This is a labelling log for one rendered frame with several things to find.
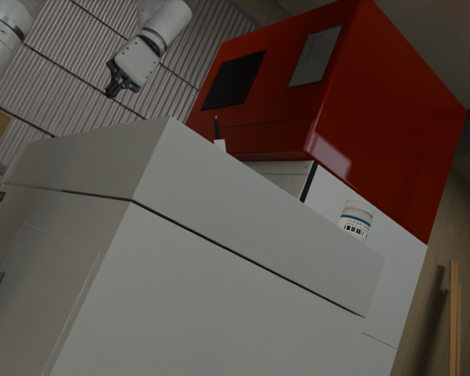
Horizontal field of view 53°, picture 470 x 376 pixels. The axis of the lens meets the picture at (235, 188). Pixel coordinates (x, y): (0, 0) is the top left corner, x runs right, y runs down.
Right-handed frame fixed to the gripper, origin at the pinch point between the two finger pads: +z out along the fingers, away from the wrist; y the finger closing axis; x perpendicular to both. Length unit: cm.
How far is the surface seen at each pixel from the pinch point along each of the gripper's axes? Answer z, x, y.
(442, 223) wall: -266, -216, -470
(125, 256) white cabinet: 37, 50, -6
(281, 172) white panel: -18, 4, -56
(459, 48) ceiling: -289, -103, -222
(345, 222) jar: 1, 44, -49
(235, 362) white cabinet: 40, 50, -36
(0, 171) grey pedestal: 33.6, 10.5, 8.9
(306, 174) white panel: -18, 15, -56
